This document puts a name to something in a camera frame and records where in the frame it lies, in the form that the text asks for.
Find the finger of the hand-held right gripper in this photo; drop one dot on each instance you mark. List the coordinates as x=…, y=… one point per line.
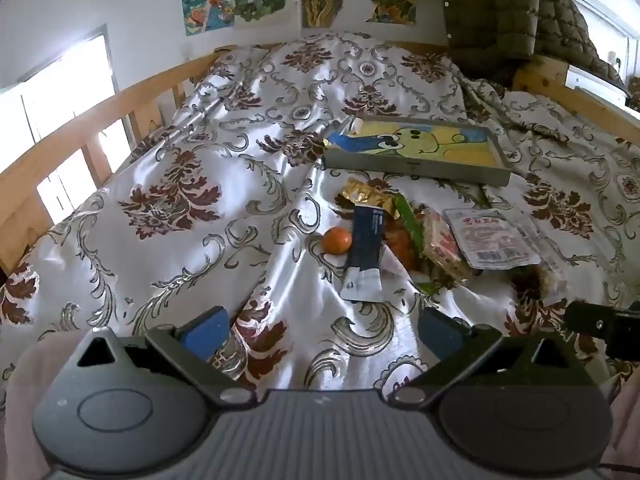
x=590, y=317

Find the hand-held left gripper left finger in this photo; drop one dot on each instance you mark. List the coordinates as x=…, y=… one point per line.
x=206, y=332

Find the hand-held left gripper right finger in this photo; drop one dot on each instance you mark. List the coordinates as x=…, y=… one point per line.
x=440, y=334

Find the round rice cracker packet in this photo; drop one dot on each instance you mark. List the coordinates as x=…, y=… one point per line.
x=442, y=247

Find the green-edged orange snack packet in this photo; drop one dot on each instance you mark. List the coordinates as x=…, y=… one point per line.
x=400, y=249

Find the white packet with red print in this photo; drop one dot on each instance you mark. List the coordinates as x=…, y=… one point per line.
x=490, y=240

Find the dark blue snack packet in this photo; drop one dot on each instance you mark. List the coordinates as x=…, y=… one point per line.
x=367, y=240

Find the small orange tomato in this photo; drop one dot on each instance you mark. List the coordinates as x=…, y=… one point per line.
x=336, y=241

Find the gold foil snack packet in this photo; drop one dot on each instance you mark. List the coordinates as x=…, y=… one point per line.
x=365, y=192

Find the grey rectangular tray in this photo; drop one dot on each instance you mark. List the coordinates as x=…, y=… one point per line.
x=415, y=171

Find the floral printed blanket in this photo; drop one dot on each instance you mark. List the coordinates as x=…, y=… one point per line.
x=200, y=260

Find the cartoon printed tray liner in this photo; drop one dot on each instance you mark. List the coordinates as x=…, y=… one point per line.
x=450, y=142

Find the window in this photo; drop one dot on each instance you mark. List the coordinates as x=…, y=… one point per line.
x=60, y=90

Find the olive quilted jacket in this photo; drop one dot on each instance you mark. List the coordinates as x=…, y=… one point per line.
x=490, y=10

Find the wooden bed frame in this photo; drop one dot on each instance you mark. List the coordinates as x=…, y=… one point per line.
x=75, y=130

